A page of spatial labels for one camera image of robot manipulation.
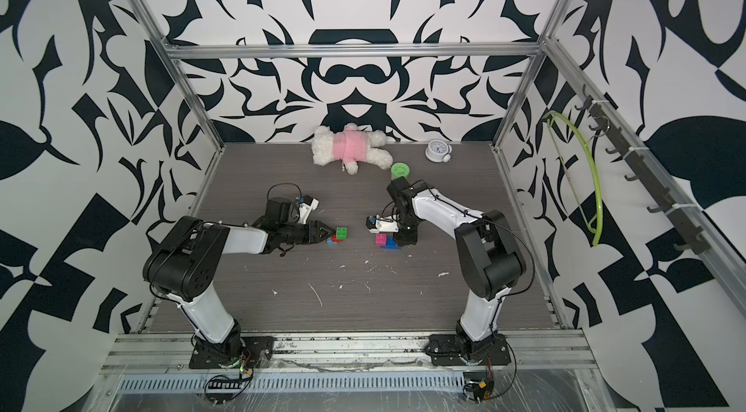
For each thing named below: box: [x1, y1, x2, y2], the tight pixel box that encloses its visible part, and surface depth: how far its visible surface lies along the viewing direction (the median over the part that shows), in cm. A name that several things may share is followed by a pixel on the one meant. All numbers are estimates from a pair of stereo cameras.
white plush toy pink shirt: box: [311, 122, 394, 175], surface depth 111 cm
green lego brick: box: [336, 227, 349, 241], surface depth 91 cm
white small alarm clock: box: [424, 139, 453, 163], surface depth 117 cm
